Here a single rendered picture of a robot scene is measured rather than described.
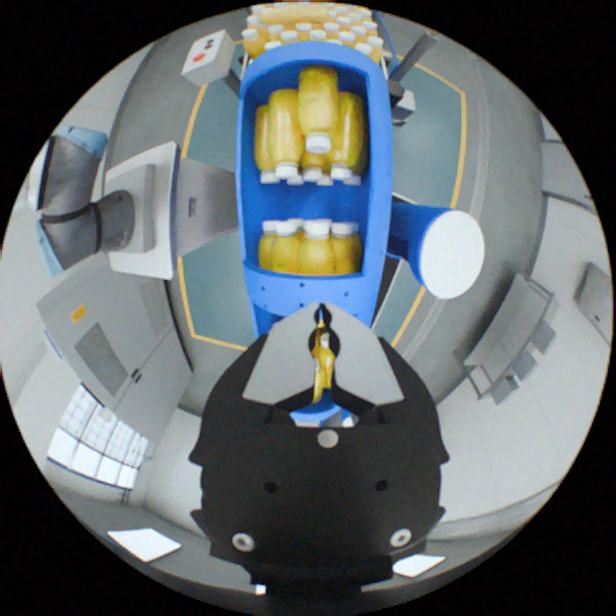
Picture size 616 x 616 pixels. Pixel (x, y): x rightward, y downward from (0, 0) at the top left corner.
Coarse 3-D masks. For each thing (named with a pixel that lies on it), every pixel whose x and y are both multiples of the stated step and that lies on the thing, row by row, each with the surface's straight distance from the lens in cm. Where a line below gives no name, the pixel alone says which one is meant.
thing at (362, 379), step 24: (336, 312) 11; (336, 336) 9; (360, 336) 9; (336, 360) 8; (360, 360) 8; (384, 360) 9; (336, 384) 7; (360, 384) 7; (384, 384) 8; (360, 408) 8
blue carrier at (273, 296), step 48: (288, 48) 37; (336, 48) 36; (240, 96) 41; (384, 96) 36; (240, 144) 37; (384, 144) 30; (240, 192) 35; (288, 192) 49; (336, 192) 49; (384, 192) 28; (240, 240) 35; (384, 240) 30; (288, 288) 25; (336, 288) 25
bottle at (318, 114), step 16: (320, 64) 40; (304, 80) 38; (320, 80) 37; (336, 80) 40; (304, 96) 35; (320, 96) 34; (336, 96) 36; (304, 112) 33; (320, 112) 32; (336, 112) 34; (304, 128) 32; (320, 128) 31; (336, 128) 33
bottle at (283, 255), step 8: (280, 232) 34; (288, 232) 34; (296, 232) 35; (280, 240) 33; (288, 240) 33; (296, 240) 34; (272, 248) 34; (280, 248) 33; (288, 248) 33; (296, 248) 33; (272, 256) 34; (280, 256) 33; (288, 256) 33; (296, 256) 33; (272, 264) 35; (280, 264) 33; (288, 264) 33; (296, 264) 34; (280, 272) 34; (288, 272) 34; (296, 272) 34
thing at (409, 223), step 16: (400, 208) 76; (416, 208) 67; (432, 208) 61; (448, 208) 59; (400, 224) 65; (416, 224) 57; (400, 240) 119; (416, 240) 54; (400, 256) 96; (416, 256) 53; (416, 272) 56
